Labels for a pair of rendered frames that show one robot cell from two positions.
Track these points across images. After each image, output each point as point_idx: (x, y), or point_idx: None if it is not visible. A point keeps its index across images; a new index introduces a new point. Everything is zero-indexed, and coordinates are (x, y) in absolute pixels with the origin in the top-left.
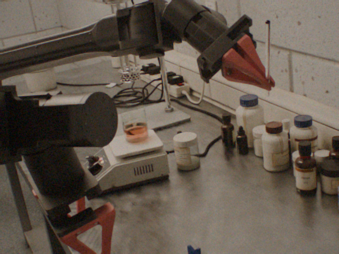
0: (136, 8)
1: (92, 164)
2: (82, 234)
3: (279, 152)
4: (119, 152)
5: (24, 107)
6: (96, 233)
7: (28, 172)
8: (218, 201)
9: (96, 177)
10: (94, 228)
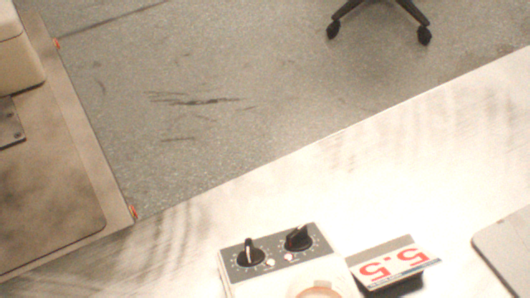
0: None
1: (284, 242)
2: (84, 274)
3: None
4: (251, 295)
5: None
6: (79, 296)
7: (354, 129)
8: None
9: (226, 261)
10: (98, 290)
